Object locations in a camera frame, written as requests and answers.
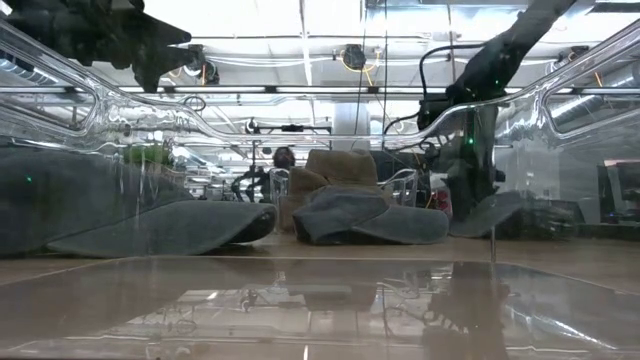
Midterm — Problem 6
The black ceiling cable reel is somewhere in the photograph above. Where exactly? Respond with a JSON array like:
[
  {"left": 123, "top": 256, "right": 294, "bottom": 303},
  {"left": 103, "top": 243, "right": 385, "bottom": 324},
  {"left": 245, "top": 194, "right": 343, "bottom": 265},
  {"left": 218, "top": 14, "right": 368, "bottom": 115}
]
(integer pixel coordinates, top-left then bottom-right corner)
[
  {"left": 187, "top": 43, "right": 221, "bottom": 86},
  {"left": 557, "top": 44, "right": 592, "bottom": 65},
  {"left": 341, "top": 43, "right": 369, "bottom": 71}
]

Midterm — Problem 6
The black hanging cable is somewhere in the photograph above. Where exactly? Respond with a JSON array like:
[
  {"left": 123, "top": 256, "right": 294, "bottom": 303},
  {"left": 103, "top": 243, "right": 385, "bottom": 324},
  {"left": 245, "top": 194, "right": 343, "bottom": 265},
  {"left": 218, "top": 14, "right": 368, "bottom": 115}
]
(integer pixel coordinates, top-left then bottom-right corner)
[{"left": 382, "top": 0, "right": 389, "bottom": 151}]

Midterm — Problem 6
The white column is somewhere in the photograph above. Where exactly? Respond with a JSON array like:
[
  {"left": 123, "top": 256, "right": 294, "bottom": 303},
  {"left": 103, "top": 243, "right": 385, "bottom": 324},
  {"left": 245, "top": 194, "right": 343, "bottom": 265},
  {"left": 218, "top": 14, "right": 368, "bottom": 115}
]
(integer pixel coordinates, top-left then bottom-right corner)
[{"left": 332, "top": 102, "right": 371, "bottom": 151}]

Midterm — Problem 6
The grey cap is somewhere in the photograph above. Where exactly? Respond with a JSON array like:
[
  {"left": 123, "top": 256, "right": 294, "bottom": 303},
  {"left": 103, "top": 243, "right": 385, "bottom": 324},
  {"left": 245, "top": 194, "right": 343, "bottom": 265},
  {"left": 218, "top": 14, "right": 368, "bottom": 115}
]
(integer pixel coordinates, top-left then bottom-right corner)
[
  {"left": 292, "top": 185, "right": 450, "bottom": 246},
  {"left": 0, "top": 147, "right": 279, "bottom": 259},
  {"left": 448, "top": 191, "right": 525, "bottom": 239}
]

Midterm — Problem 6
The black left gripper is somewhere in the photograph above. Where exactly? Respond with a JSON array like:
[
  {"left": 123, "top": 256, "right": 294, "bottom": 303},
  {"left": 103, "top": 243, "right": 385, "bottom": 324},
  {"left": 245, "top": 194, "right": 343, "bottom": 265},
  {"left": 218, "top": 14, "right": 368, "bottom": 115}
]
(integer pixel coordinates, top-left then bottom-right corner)
[{"left": 64, "top": 0, "right": 193, "bottom": 94}]

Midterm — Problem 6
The black ceiling rail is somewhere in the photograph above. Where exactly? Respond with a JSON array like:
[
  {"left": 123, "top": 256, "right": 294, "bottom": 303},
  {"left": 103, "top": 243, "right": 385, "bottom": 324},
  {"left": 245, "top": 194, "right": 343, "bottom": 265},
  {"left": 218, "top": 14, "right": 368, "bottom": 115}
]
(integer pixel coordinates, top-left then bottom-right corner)
[{"left": 117, "top": 85, "right": 640, "bottom": 96}]

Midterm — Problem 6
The succulent in white patterned pot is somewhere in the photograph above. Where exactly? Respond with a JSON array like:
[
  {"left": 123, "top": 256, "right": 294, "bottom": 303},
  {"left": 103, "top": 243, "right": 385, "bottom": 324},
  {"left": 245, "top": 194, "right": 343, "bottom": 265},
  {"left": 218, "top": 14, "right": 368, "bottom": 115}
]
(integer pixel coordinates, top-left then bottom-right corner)
[{"left": 122, "top": 143, "right": 174, "bottom": 169}]

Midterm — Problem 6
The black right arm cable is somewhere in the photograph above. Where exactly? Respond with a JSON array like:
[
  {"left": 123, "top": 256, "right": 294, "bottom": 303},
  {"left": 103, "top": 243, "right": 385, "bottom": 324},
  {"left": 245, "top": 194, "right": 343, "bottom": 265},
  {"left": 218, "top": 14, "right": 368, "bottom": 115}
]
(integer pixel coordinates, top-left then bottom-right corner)
[{"left": 418, "top": 43, "right": 489, "bottom": 101}]

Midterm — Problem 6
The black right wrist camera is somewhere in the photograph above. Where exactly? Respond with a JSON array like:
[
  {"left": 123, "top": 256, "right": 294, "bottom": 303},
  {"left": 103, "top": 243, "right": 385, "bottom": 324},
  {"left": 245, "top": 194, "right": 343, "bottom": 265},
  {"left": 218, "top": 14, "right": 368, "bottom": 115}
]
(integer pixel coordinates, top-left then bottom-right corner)
[{"left": 417, "top": 95, "right": 454, "bottom": 132}]

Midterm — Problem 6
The black overhead camera bar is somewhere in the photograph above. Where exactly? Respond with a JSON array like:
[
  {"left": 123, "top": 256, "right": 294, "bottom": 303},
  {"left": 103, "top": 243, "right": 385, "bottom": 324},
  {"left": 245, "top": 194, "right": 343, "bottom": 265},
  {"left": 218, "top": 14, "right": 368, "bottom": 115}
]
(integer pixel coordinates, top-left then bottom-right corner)
[{"left": 244, "top": 118, "right": 334, "bottom": 134}]

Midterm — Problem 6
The clear plastic bin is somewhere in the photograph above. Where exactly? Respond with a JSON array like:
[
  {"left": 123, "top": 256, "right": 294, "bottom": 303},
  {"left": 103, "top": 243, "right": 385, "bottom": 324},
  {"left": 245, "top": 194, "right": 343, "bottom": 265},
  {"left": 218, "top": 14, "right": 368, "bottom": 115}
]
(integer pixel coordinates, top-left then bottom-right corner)
[{"left": 0, "top": 0, "right": 640, "bottom": 360}]

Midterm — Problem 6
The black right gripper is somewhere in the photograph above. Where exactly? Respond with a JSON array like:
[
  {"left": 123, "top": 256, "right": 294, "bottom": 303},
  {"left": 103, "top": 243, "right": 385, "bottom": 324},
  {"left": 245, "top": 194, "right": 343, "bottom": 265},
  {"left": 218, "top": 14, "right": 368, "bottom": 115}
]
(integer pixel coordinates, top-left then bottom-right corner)
[{"left": 435, "top": 85, "right": 507, "bottom": 221}]

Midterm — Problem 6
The person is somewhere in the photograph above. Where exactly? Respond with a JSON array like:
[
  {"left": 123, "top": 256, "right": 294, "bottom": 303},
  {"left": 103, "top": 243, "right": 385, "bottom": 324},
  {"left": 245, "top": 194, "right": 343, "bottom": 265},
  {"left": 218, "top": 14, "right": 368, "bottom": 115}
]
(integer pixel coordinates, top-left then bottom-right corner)
[{"left": 272, "top": 146, "right": 297, "bottom": 170}]

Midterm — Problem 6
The dark monitor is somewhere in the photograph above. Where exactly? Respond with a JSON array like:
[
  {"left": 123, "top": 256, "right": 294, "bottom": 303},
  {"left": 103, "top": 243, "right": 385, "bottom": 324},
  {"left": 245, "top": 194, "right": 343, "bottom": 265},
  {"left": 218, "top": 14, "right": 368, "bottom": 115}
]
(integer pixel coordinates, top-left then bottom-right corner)
[{"left": 597, "top": 160, "right": 640, "bottom": 224}]

